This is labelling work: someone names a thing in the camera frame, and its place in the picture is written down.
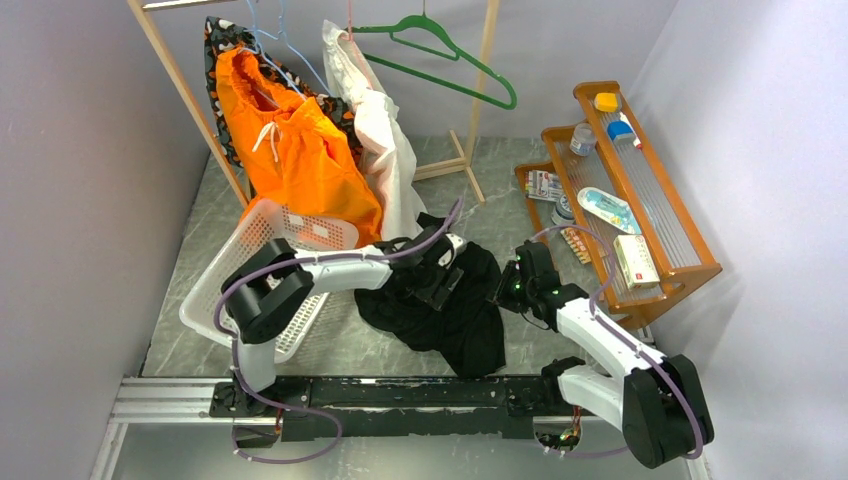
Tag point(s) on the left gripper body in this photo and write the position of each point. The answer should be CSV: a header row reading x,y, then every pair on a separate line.
x,y
429,286

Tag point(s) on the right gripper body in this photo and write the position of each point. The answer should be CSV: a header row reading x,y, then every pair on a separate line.
x,y
513,291

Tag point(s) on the black shorts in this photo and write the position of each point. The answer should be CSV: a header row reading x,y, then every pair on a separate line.
x,y
468,332

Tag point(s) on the white shorts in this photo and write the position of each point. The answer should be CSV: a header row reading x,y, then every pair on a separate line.
x,y
389,163

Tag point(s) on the orange wooden shelf rack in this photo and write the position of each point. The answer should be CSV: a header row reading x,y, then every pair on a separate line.
x,y
680,253

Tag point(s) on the white plastic basket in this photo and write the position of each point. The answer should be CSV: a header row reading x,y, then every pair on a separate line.
x,y
265,221

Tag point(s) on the pink hanger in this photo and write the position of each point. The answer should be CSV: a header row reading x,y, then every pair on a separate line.
x,y
351,26

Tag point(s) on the green plastic hanger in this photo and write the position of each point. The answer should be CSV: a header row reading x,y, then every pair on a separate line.
x,y
448,50

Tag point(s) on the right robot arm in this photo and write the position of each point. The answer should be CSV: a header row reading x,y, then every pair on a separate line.
x,y
654,400

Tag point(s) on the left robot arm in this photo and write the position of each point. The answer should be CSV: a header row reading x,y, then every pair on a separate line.
x,y
264,294

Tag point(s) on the orange shorts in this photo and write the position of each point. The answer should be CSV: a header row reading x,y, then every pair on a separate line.
x,y
292,152

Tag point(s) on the orange pill blister strip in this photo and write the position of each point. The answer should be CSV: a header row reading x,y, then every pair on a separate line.
x,y
575,242

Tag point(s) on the snack packet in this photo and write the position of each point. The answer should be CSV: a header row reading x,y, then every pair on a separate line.
x,y
543,186

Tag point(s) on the white red box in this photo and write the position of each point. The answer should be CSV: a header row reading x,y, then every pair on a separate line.
x,y
635,262

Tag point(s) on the small plastic bottle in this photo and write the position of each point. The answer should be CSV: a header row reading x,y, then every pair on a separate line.
x,y
583,140

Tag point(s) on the wooden clothes rack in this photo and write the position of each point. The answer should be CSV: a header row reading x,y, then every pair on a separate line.
x,y
143,14

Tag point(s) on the blue eraser block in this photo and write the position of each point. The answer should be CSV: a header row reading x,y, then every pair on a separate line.
x,y
618,131

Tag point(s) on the red white marker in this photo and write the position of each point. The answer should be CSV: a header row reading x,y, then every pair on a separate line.
x,y
636,141

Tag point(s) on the yellow sponge block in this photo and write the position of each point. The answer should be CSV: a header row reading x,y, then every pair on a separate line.
x,y
608,102

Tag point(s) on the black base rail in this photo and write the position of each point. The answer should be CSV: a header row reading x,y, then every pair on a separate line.
x,y
323,406

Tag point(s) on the blue wire hanger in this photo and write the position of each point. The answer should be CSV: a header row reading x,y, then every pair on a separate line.
x,y
271,30

